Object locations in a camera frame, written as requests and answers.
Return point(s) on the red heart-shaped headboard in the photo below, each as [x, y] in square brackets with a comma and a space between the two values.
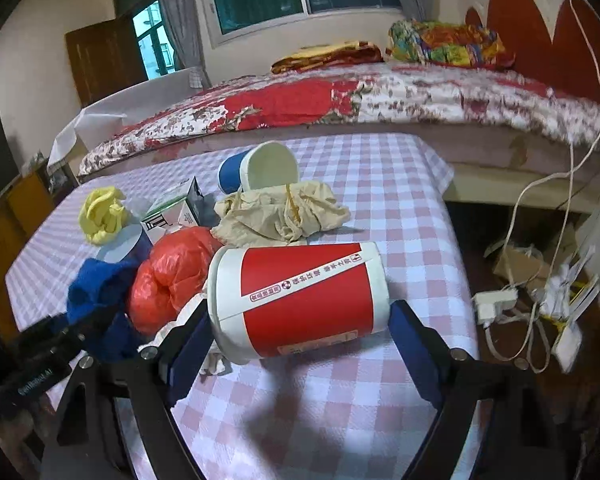
[530, 25]

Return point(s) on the blue cloth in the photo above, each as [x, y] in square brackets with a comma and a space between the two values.
[100, 285]

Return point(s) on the white footboard panel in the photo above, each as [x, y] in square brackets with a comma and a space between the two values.
[130, 100]

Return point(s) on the green and white small box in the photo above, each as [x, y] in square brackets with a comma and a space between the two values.
[167, 210]

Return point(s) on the white power adapter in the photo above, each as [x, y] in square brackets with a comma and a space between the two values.
[492, 305]

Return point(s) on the bed with floral quilt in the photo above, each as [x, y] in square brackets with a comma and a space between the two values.
[430, 95]

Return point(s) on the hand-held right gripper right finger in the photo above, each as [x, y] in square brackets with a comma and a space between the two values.
[415, 355]

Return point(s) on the beige cloth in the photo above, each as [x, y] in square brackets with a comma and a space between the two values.
[270, 215]

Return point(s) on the brown wooden cabinet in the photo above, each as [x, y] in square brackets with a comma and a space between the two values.
[15, 220]

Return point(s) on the colourful patterned pillow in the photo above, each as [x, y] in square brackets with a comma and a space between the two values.
[445, 42]

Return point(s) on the balcony window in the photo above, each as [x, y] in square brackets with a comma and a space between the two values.
[150, 35]

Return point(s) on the red and white paper cup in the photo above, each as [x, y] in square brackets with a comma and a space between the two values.
[300, 300]

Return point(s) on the folded red yellow blanket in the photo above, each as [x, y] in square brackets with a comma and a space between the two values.
[330, 55]

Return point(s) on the pink checked tablecloth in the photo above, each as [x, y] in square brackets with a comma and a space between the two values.
[380, 200]

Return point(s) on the red plastic bag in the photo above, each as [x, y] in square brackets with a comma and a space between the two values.
[170, 275]

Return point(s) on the blue paper cup white base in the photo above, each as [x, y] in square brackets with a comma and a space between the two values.
[120, 247]

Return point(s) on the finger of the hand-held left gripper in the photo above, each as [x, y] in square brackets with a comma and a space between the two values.
[87, 325]

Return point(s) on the bed with pink mattress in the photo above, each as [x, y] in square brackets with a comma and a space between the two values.
[480, 145]

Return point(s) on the blue paper cup white inside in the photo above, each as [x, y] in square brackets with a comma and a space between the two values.
[232, 172]

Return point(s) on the brown wooden door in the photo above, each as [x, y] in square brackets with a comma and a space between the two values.
[105, 55]

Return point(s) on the brown cardboard piece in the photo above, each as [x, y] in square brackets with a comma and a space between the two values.
[517, 262]

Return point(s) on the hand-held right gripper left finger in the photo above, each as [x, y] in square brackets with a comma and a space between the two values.
[190, 355]

